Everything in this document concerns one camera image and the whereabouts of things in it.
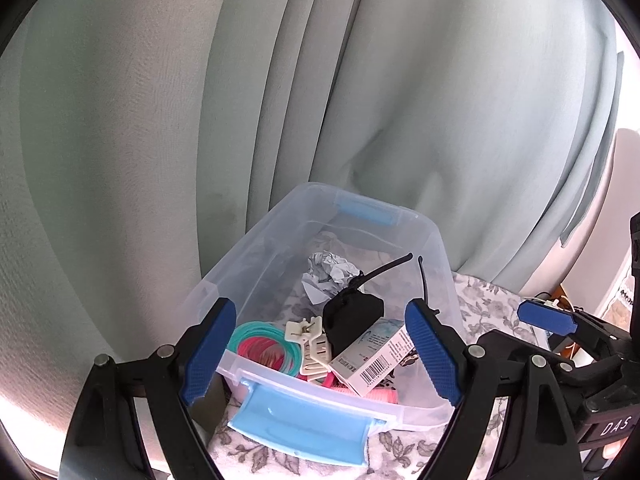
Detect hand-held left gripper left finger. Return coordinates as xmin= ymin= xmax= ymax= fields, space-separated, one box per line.
xmin=60 ymin=297 xmax=237 ymax=480

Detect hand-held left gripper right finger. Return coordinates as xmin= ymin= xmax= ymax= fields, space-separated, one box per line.
xmin=404 ymin=299 xmax=583 ymax=480

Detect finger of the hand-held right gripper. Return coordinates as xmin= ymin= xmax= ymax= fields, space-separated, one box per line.
xmin=517 ymin=299 xmax=633 ymax=348
xmin=477 ymin=329 xmax=621 ymax=392

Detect bundle of red hair ties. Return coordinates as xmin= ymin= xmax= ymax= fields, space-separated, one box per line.
xmin=235 ymin=337 xmax=288 ymax=368

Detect bundle of teal hair ties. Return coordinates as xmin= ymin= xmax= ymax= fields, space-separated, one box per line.
xmin=227 ymin=321 xmax=304 ymax=376

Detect small white barcode box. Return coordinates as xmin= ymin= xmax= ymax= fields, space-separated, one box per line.
xmin=330 ymin=317 xmax=417 ymax=396

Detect pink comb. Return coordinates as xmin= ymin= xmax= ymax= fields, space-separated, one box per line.
xmin=320 ymin=374 xmax=399 ymax=406

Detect thin black plastic strip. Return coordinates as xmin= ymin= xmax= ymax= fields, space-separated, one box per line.
xmin=416 ymin=256 xmax=432 ymax=306

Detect black power adapter with cable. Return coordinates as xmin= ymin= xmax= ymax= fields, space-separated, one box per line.
xmin=322 ymin=291 xmax=386 ymax=357

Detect black hair stick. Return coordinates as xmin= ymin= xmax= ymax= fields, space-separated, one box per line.
xmin=345 ymin=253 xmax=414 ymax=293

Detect cream hair claw clip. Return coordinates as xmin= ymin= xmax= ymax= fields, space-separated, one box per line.
xmin=285 ymin=316 xmax=333 ymax=386

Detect clear plastic box blue latches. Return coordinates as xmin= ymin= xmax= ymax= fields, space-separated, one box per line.
xmin=175 ymin=181 xmax=463 ymax=467

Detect crumpled grey paper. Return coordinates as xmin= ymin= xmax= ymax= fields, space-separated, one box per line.
xmin=301 ymin=251 xmax=362 ymax=306

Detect pale green curtain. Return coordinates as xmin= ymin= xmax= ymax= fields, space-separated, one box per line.
xmin=197 ymin=0 xmax=626 ymax=296

